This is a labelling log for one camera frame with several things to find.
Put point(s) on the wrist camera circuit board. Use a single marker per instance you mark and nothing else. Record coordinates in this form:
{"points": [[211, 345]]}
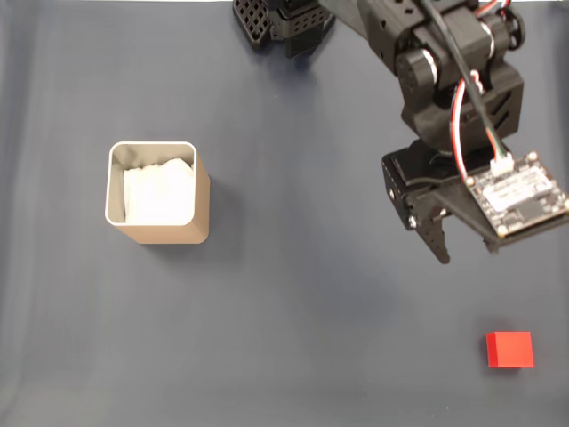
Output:
{"points": [[520, 195]]}

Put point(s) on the red cube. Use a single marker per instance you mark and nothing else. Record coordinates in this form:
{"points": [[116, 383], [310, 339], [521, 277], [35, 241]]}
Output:
{"points": [[511, 349]]}

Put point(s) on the beige metal box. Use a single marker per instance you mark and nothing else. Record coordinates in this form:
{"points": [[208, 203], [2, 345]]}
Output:
{"points": [[202, 213]]}

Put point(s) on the blue-grey table mat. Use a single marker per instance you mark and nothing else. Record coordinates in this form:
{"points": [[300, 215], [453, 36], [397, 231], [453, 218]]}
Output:
{"points": [[266, 311]]}

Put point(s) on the white tissue paper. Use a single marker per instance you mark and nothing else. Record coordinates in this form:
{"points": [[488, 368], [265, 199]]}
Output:
{"points": [[155, 195]]}

